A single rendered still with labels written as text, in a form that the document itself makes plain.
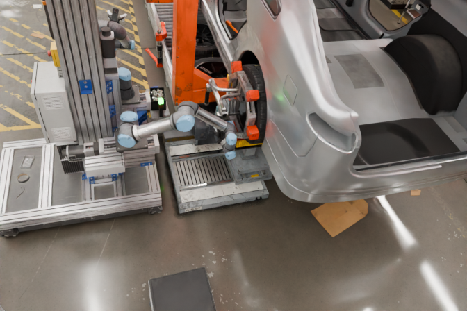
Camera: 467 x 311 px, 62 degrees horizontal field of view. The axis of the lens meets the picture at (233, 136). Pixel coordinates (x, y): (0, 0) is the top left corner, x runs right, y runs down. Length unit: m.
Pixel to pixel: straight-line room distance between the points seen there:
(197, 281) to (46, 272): 1.17
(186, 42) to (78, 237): 1.80
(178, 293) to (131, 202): 0.89
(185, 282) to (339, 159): 1.33
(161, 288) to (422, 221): 2.52
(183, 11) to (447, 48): 2.23
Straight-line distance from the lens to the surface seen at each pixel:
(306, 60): 2.35
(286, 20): 2.59
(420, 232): 4.06
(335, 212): 3.78
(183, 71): 3.39
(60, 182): 3.53
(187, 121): 2.50
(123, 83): 3.15
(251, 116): 2.94
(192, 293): 2.80
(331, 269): 3.48
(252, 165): 3.59
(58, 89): 2.75
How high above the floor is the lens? 2.94
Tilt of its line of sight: 45 degrees down
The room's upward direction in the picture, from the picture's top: 10 degrees clockwise
